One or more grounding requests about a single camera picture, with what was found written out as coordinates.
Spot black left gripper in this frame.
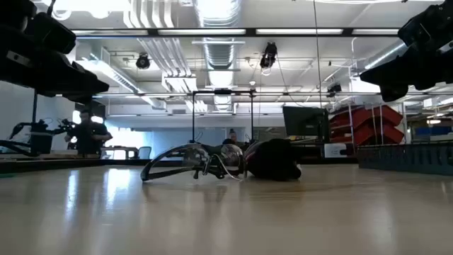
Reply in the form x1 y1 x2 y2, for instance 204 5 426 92
0 31 110 105

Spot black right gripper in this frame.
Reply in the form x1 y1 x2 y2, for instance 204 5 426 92
359 38 453 103

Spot black slotted cable tray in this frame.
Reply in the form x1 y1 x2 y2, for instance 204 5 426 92
356 142 453 177

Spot person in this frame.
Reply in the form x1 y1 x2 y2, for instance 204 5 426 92
64 110 114 158
222 128 245 146

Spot red storage bin rack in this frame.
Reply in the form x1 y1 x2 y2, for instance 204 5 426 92
328 103 406 147

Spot blue storage bins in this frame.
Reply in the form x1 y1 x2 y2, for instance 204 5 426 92
413 125 453 137

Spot grey office chair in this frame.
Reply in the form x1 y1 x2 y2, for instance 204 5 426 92
137 145 153 160

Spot white box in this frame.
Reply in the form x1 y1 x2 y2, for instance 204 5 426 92
323 142 348 159

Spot black computer monitor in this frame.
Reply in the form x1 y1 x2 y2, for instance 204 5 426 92
282 106 331 143

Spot black red work glove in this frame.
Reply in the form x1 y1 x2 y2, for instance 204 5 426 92
243 138 303 182

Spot clear safety glasses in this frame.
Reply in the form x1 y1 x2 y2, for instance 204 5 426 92
140 142 248 183

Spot black hanging camera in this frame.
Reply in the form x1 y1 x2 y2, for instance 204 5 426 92
326 81 343 98
259 41 279 70
135 52 151 70

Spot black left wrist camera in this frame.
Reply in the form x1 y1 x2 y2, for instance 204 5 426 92
24 11 77 55

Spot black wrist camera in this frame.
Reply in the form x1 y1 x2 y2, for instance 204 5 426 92
397 1 453 47
24 11 77 55

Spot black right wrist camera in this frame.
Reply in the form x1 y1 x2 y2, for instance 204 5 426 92
397 1 453 47

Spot thin hanging cable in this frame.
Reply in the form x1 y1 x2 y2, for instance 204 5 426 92
312 0 323 109

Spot black background rig frame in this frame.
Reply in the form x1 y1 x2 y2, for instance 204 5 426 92
191 89 256 145

